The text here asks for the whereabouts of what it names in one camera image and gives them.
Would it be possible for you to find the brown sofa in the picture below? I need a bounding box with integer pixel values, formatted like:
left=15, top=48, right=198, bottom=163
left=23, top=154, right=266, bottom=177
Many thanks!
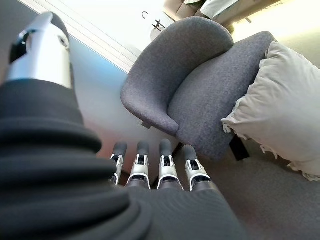
left=162, top=0, right=281, bottom=26

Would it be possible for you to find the grey fabric armchair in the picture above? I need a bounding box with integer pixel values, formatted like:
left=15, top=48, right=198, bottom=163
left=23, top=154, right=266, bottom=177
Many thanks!
left=119, top=16, right=276, bottom=162

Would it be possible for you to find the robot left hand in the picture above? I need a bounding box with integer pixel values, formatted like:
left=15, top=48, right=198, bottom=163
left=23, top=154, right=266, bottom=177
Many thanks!
left=0, top=11, right=248, bottom=240

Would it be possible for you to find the light cloth on sofa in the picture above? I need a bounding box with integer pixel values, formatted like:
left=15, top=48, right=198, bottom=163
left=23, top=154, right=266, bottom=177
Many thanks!
left=200, top=0, right=240, bottom=18

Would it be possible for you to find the light grey fringed cushion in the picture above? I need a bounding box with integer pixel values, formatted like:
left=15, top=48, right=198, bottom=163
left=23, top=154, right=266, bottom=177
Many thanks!
left=221, top=41, right=320, bottom=182

